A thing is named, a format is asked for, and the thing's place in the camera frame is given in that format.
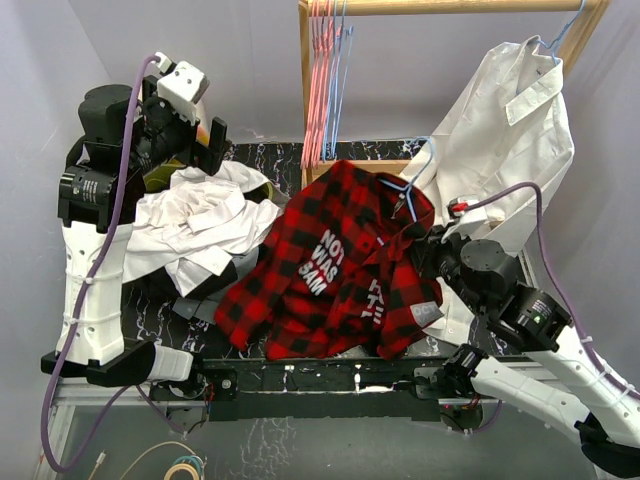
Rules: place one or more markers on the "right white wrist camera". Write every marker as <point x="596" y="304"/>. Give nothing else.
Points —
<point x="466" y="219"/>

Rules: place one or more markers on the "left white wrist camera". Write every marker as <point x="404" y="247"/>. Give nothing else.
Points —
<point x="182" y="85"/>

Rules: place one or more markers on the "black garment in pile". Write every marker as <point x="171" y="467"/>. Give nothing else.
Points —
<point x="158" y="285"/>

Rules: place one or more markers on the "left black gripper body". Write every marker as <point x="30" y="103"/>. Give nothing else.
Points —
<point x="169" y="136"/>

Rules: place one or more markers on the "white shirt on hanger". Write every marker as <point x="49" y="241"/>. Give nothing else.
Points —
<point x="509" y="125"/>

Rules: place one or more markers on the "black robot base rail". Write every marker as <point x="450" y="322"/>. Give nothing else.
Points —
<point x="325" y="390"/>

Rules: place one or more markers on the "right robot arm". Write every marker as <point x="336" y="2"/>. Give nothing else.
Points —
<point x="596" y="407"/>

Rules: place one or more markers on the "red black plaid shirt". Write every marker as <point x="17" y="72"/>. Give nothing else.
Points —
<point x="336" y="271"/>

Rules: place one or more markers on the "aluminium frame rail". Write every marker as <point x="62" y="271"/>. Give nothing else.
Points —
<point x="65" y="400"/>

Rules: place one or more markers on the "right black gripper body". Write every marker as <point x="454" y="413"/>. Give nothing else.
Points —
<point x="439" y="258"/>

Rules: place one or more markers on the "blue hanger holding shirt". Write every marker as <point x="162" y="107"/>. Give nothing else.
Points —
<point x="554" y="46"/>

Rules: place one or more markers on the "pink wire hanger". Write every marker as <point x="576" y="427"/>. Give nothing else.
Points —
<point x="323" y="24"/>

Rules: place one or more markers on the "green laundry basket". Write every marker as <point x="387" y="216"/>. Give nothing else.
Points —
<point x="165" y="172"/>

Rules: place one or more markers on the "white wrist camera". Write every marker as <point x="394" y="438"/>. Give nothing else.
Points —
<point x="182" y="85"/>
<point x="466" y="219"/>

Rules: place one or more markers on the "cream cylindrical drum toy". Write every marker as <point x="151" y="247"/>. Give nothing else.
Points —
<point x="203" y="133"/>

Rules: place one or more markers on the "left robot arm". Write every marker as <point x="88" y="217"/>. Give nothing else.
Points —
<point x="127" y="134"/>

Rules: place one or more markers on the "wooden clothes rack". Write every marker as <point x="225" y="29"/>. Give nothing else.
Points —
<point x="385" y="155"/>

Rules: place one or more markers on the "light blue wire hanger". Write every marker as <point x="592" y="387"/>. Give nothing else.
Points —
<point x="415" y="180"/>

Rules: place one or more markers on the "grey garment in pile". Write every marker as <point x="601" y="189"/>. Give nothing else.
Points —
<point x="204" y="309"/>

